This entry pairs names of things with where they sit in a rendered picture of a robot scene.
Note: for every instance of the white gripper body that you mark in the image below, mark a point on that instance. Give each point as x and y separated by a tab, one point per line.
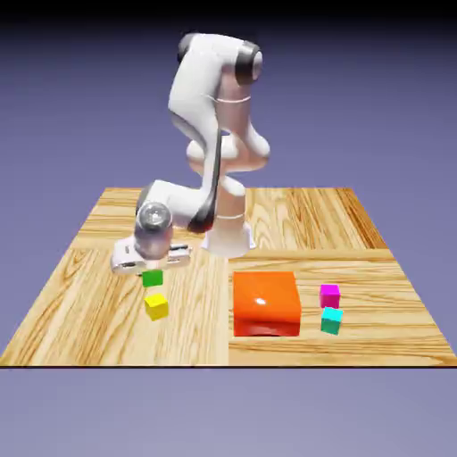
123	255

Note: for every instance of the small yellow cube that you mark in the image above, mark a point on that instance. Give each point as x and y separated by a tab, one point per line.
156	306

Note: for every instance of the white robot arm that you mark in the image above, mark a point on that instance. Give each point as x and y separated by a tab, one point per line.
200	107

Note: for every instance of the small cyan cube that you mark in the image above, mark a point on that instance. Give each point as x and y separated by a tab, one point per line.
331	320

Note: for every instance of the small magenta cube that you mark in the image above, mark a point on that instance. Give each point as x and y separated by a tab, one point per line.
329	295

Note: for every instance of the large orange box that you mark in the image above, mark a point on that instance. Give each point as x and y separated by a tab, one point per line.
266	300

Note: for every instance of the small green cube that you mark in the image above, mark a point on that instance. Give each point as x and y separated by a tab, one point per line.
152	278

